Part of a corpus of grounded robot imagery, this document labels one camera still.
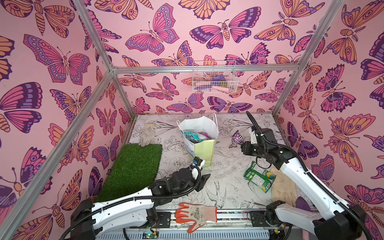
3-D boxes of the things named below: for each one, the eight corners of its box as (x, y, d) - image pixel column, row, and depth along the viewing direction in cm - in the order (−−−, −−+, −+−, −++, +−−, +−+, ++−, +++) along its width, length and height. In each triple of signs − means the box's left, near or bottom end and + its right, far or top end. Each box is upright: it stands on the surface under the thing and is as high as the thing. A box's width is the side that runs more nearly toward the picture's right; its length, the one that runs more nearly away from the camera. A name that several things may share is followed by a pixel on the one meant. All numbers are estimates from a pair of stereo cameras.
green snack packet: (242, 176, 90) (244, 174, 87) (250, 163, 95) (252, 161, 92) (266, 193, 84) (268, 191, 81) (273, 178, 89) (276, 176, 86)
